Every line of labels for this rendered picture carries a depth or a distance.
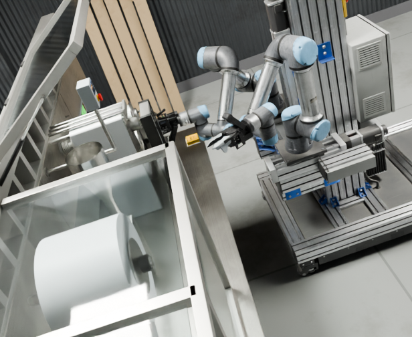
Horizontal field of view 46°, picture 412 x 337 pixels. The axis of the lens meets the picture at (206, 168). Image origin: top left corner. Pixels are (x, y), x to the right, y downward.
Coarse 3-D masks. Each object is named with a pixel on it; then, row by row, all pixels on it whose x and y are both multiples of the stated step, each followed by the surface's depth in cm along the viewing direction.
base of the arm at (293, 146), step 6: (288, 138) 254; (294, 138) 251; (300, 138) 251; (306, 138) 252; (288, 144) 255; (294, 144) 253; (300, 144) 252; (306, 144) 253; (312, 144) 256; (288, 150) 257; (294, 150) 254; (300, 150) 253; (306, 150) 254
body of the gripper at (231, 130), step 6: (246, 120) 212; (234, 126) 212; (246, 126) 213; (252, 126) 212; (228, 132) 209; (234, 132) 208; (240, 132) 209; (246, 132) 214; (234, 138) 210; (240, 138) 210; (246, 138) 214; (234, 144) 211
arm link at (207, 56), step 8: (208, 48) 260; (216, 48) 257; (200, 56) 261; (208, 56) 258; (216, 56) 255; (200, 64) 263; (208, 64) 260; (216, 64) 258; (216, 72) 270; (240, 72) 284; (248, 72) 291; (240, 80) 287; (248, 80) 290; (240, 88) 293; (248, 88) 294
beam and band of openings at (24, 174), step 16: (48, 16) 294; (16, 80) 216; (48, 96) 244; (48, 112) 229; (32, 128) 202; (48, 128) 215; (16, 144) 174; (32, 144) 190; (16, 160) 170; (32, 160) 194; (0, 176) 154; (16, 176) 179; (32, 176) 180; (0, 192) 150; (16, 192) 165; (0, 208) 146
